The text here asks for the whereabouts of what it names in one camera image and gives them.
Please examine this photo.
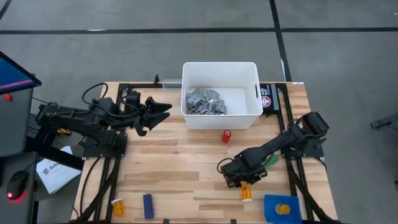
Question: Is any white perforated plastic basket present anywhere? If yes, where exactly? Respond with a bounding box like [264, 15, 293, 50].
[181, 61, 264, 130]

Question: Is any clear plastic container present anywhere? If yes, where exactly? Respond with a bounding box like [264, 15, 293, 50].
[161, 78, 183, 90]

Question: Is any computer monitor blue screen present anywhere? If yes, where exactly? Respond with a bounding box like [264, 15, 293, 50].
[0, 51, 42, 96]

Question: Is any blue rectangular block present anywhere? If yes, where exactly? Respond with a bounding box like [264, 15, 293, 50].
[142, 193, 155, 220]

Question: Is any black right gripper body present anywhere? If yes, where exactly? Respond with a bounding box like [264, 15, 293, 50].
[221, 157, 269, 189]

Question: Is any black aluminium table frame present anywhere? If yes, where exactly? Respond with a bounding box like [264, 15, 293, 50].
[72, 81, 343, 224]

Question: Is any black stand foot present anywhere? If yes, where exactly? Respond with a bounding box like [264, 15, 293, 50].
[369, 112, 398, 131]

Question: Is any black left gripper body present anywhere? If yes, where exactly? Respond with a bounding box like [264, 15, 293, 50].
[123, 104, 150, 138]

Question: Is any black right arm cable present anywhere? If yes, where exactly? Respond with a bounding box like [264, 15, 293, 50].
[216, 157, 238, 175]

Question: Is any black computer mouse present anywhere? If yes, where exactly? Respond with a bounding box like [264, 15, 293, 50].
[6, 170, 29, 202]

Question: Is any green bandage roll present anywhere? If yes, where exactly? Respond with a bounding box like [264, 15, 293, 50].
[262, 154, 280, 170]

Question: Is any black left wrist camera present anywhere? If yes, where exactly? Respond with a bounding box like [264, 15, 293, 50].
[124, 90, 142, 108]

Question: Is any orange pill bottle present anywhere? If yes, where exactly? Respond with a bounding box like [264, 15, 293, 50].
[240, 182, 253, 203]
[111, 198, 126, 218]
[275, 203, 291, 216]

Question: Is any grey patterned cloth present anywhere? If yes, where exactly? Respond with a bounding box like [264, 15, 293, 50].
[185, 88, 228, 116]

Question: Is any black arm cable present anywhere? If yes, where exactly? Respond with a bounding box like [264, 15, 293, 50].
[81, 82, 109, 106]
[216, 157, 238, 175]

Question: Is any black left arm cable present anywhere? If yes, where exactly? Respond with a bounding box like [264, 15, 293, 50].
[81, 82, 109, 106]

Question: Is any black first aid kit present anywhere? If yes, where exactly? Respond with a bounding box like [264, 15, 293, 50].
[259, 83, 280, 115]

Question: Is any white printed paper sheet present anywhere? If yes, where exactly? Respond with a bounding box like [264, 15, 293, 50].
[35, 145, 82, 195]

